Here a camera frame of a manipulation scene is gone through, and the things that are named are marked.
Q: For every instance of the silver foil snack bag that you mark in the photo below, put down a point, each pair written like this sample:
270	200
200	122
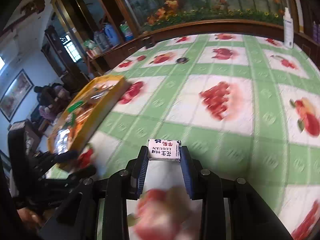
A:
61	141

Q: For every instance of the orange chip bag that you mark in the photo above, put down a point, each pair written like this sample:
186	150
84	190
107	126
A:
78	122

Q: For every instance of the yellow rimmed white tray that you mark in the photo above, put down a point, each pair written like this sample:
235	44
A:
101	108

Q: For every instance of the round black bottle cap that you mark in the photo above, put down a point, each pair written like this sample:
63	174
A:
182	60

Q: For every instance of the person left hand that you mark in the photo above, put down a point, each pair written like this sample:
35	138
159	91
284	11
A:
29	218

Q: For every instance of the small black box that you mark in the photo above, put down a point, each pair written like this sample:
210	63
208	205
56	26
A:
148	42

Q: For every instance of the yellow green cracker packet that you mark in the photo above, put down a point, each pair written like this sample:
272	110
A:
101	92

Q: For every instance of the purple bottles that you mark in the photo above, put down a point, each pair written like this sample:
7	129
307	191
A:
316	32

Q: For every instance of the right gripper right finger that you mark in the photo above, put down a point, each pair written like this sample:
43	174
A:
231	209

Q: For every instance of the blue white milk candy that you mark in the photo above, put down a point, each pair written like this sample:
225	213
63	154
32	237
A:
167	150

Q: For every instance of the green edged cracker packet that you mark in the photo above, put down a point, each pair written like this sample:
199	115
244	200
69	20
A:
75	106

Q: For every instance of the grey water jug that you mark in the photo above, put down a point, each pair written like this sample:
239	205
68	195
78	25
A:
101	40

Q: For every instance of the green label bottle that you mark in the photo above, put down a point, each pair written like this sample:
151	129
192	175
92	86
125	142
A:
125	29

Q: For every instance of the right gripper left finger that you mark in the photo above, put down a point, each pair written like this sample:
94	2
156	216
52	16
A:
77	216

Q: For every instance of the framed wall picture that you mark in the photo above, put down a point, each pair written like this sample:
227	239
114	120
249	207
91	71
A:
15	94

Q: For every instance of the white spray bottle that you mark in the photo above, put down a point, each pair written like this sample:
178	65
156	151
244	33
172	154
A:
288	29

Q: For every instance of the blue water jug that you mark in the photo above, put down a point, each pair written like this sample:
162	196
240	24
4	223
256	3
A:
111	35

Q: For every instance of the fruit pattern green tablecloth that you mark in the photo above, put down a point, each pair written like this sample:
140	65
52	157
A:
245	106

